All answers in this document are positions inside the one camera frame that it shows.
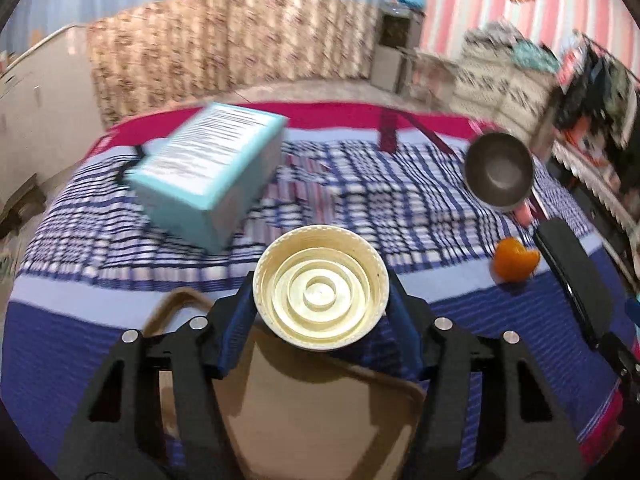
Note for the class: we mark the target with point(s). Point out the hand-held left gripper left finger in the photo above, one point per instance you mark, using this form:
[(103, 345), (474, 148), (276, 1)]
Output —
[(235, 322)]

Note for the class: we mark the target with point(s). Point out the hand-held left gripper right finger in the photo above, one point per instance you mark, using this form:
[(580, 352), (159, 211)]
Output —
[(402, 322)]

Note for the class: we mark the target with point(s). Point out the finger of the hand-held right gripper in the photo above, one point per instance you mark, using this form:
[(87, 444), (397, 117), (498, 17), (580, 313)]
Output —
[(570, 275)]

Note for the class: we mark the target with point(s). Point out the cream plastic lid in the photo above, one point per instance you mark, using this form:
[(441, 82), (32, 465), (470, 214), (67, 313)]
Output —
[(320, 290)]

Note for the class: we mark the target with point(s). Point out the black ribbed bowl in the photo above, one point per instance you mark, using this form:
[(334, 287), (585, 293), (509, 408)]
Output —
[(500, 170)]

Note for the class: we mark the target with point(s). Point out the orange peel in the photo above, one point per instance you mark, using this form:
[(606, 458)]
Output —
[(515, 260)]

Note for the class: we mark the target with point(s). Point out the brown paper bag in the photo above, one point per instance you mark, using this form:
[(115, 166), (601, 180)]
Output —
[(310, 410)]

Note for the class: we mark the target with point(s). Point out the plaid bed blanket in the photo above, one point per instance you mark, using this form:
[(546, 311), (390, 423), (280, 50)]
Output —
[(400, 200)]

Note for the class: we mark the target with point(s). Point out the dark hanging clothes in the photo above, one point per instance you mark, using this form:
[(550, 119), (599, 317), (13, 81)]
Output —
[(605, 120)]

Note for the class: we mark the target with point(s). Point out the light blue cardboard box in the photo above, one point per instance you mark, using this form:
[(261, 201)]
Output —
[(210, 160)]

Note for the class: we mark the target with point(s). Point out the cabinet with patterned cover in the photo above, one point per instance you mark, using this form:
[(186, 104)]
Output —
[(500, 90)]

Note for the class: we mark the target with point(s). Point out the stack of folded cloths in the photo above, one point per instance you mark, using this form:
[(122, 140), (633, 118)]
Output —
[(535, 55)]

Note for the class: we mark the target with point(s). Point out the clothes rack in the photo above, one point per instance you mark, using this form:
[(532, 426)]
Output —
[(600, 50)]

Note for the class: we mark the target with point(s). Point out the small stool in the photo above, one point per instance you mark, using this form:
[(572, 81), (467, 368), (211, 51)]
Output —
[(430, 77)]

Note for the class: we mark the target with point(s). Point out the beige floral curtain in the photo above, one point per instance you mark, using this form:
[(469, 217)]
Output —
[(225, 40)]

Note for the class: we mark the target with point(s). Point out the white cabinet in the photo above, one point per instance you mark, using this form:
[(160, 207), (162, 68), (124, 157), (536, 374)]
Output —
[(45, 110)]

